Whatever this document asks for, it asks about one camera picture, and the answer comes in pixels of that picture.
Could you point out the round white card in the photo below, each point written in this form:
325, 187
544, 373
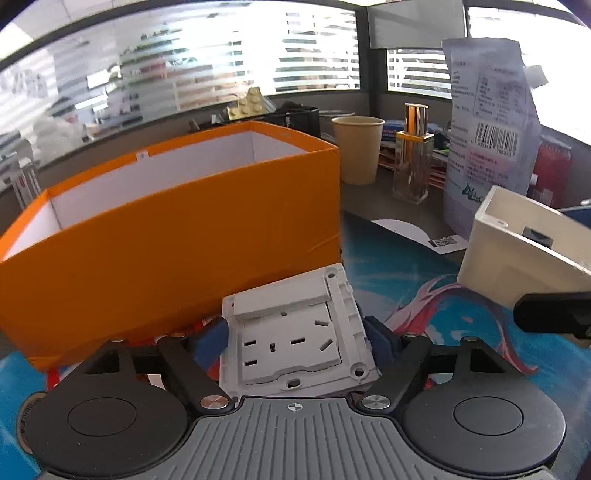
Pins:
406, 229

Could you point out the yellow building block plate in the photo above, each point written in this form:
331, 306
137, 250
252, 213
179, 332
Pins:
249, 105

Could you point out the red drink can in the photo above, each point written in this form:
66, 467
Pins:
551, 170

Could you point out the grey roller blind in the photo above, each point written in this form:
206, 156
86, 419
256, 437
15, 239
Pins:
415, 23

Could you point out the beige paper cup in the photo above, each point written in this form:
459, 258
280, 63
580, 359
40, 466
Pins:
358, 152

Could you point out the white red small box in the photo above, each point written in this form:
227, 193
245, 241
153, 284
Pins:
27, 184

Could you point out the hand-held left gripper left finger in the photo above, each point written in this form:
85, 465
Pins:
210, 342

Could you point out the grey wall socket plate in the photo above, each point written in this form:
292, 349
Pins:
286, 341

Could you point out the grey round container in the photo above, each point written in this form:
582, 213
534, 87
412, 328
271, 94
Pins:
337, 113

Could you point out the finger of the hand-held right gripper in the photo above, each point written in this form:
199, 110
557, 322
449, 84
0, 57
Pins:
549, 314

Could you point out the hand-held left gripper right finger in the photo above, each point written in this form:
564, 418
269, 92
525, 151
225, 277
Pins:
378, 340

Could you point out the orange cardboard box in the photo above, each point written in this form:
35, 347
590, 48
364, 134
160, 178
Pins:
161, 258

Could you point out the black plastic crate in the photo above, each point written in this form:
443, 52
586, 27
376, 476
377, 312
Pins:
300, 121

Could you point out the white plastic junction box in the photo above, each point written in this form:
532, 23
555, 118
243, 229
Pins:
503, 258

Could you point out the gold-capped glass perfume bottle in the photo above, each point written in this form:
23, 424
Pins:
412, 161

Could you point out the white pouch with barcode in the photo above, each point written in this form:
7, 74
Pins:
489, 180

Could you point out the printed desk mat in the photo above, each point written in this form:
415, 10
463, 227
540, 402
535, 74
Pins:
438, 318

